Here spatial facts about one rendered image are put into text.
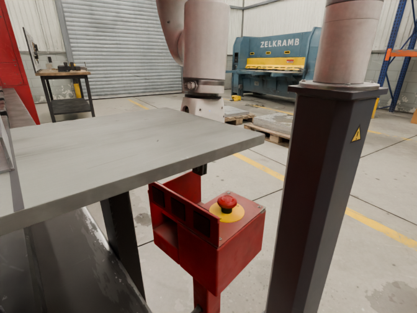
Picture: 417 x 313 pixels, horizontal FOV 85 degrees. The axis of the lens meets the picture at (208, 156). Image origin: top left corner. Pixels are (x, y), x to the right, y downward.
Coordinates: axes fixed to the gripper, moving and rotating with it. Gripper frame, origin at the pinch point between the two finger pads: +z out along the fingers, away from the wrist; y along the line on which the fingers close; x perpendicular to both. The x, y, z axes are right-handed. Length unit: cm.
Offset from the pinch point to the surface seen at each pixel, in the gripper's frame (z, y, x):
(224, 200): 3.9, -2.7, -9.8
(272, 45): -112, 588, 300
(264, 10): -242, 743, 429
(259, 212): 6.4, 2.5, -14.9
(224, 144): -13.7, -20.8, -22.0
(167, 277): 83, 24, 42
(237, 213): 6.6, -0.9, -11.8
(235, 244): 9.8, -5.4, -14.9
